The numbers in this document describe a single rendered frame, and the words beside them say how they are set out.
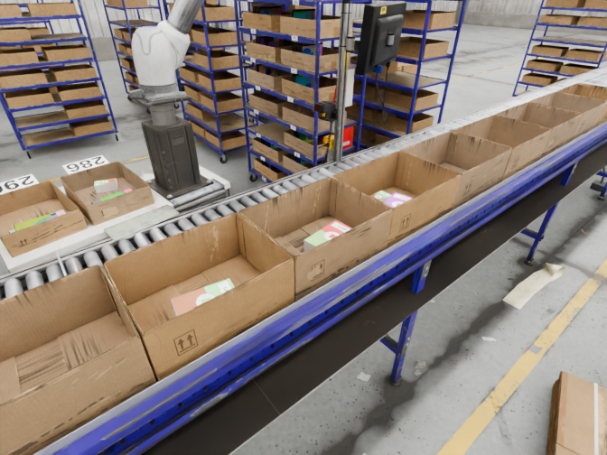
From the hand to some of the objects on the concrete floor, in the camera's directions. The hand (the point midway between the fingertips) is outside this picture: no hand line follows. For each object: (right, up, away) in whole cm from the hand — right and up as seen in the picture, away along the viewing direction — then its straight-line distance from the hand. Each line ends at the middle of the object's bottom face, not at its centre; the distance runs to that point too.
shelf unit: (-44, -58, +204) cm, 217 cm away
